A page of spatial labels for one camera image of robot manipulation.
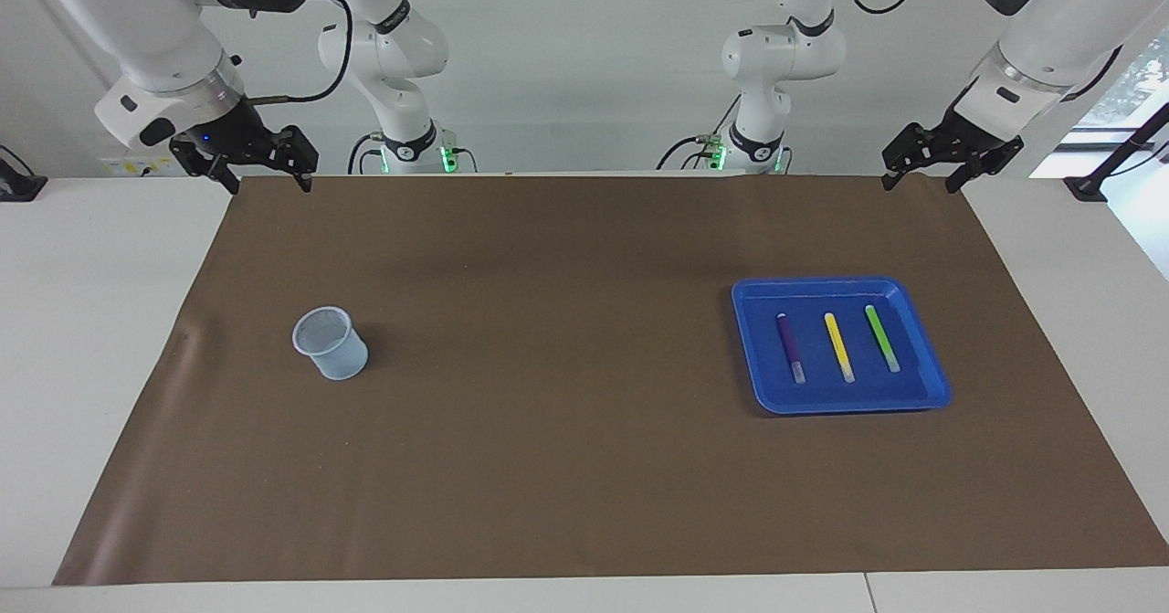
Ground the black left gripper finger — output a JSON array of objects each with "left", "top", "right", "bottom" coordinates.
[
  {"left": 881, "top": 122, "right": 933, "bottom": 192},
  {"left": 945, "top": 137, "right": 1025, "bottom": 195}
]

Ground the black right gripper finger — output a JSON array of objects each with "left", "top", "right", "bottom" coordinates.
[
  {"left": 269, "top": 124, "right": 320, "bottom": 195},
  {"left": 170, "top": 137, "right": 241, "bottom": 196}
]

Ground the green pen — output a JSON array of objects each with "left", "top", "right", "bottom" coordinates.
[{"left": 864, "top": 305, "right": 901, "bottom": 374}]

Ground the yellow pen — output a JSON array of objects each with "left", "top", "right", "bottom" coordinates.
[{"left": 824, "top": 312, "right": 857, "bottom": 384}]

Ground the purple pen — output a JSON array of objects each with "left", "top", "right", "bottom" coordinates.
[{"left": 776, "top": 312, "right": 807, "bottom": 386}]

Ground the black clamp stand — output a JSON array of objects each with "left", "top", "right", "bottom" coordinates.
[{"left": 1063, "top": 101, "right": 1169, "bottom": 204}]

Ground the black table clamp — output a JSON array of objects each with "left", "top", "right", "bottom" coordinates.
[{"left": 0, "top": 144, "right": 48, "bottom": 203}]

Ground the window with green foliage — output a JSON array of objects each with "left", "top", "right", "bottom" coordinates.
[{"left": 1030, "top": 24, "right": 1169, "bottom": 180}]

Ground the light blue mesh pen cup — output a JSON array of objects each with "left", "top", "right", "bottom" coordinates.
[{"left": 291, "top": 305, "right": 370, "bottom": 381}]

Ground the blue plastic tray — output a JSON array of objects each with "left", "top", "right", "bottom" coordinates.
[{"left": 731, "top": 276, "right": 953, "bottom": 415}]

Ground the brown table mat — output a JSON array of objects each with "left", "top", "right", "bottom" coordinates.
[{"left": 52, "top": 174, "right": 1169, "bottom": 587}]

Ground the black base cable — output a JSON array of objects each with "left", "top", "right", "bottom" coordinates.
[
  {"left": 657, "top": 92, "right": 742, "bottom": 174},
  {"left": 346, "top": 132, "right": 385, "bottom": 175}
]

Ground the white wall socket box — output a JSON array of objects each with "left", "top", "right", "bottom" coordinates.
[{"left": 99, "top": 152, "right": 188, "bottom": 178}]

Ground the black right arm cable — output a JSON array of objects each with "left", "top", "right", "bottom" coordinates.
[{"left": 245, "top": 0, "right": 355, "bottom": 105}]

